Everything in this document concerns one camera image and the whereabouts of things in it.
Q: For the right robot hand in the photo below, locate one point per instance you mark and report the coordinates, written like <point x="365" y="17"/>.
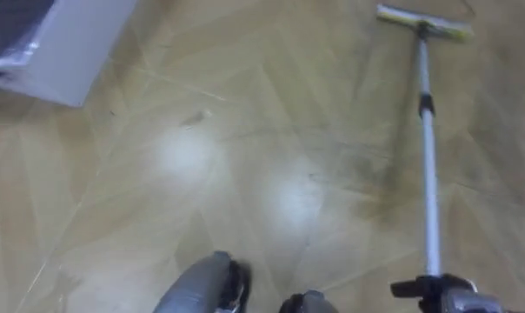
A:
<point x="432" y="291"/>

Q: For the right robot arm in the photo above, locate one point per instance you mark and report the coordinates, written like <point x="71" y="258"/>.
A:
<point x="471" y="303"/>

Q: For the robot legs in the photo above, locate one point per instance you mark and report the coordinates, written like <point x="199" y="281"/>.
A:
<point x="201" y="287"/>

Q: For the white waste bin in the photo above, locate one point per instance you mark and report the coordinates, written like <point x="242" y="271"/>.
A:
<point x="84" y="48"/>

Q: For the grey plastic bin liner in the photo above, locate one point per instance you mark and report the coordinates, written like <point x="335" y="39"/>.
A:
<point x="10" y="26"/>

